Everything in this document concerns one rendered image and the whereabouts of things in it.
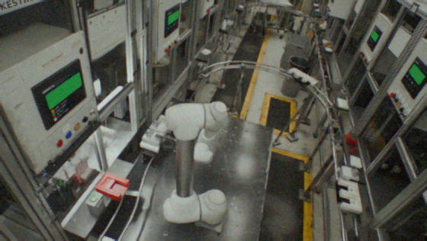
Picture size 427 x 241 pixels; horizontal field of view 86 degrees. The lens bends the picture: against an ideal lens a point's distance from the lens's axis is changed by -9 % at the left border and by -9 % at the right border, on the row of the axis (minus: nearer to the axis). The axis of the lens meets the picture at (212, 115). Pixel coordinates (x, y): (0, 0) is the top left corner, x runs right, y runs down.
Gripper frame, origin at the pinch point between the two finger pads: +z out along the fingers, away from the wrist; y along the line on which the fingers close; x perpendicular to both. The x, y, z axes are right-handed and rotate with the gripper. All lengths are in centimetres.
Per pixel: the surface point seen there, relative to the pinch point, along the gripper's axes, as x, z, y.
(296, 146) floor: -143, -137, -87
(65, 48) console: 49, 21, 89
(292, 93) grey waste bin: -258, -124, -78
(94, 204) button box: 67, 6, 13
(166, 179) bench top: 15.2, -14.1, -21.8
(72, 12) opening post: 40, 23, 100
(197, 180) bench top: 6.8, -36.1, -21.1
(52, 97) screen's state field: 63, 18, 76
